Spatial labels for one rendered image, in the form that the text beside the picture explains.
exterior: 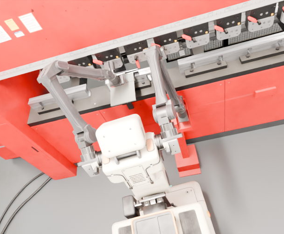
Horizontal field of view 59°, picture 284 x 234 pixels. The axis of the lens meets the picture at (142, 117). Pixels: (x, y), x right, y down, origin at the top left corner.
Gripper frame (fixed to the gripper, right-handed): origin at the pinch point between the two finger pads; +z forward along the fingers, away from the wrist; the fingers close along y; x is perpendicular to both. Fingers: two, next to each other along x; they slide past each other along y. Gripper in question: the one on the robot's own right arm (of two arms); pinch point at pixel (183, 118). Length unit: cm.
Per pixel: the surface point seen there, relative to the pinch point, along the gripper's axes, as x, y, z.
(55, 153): 122, 5, 32
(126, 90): 33.9, 22.3, -22.1
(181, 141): 5.9, -9.6, 27.0
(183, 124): 0.4, -4.2, 1.3
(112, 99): 44, 17, -24
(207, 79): -23.2, 21.9, -9.0
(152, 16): 4, 46, -58
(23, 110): 122, 32, -14
